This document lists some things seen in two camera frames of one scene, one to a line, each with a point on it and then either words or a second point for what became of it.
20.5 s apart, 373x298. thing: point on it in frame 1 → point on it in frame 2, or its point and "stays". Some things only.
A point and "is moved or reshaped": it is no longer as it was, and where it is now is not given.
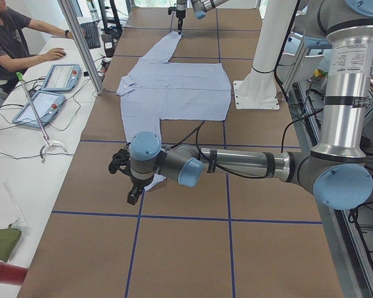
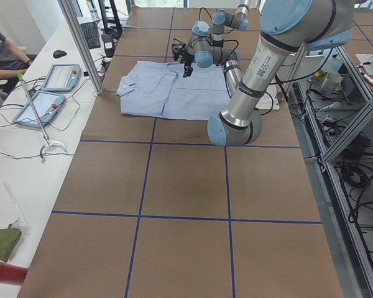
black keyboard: x=91 y=30 stays
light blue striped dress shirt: x=158 y=90 is moved or reshaped
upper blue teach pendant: x=62 y=77 stays
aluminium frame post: x=71 y=15 stays
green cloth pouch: x=4 y=243 stays
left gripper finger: x=133 y=194 → x=188 y=71
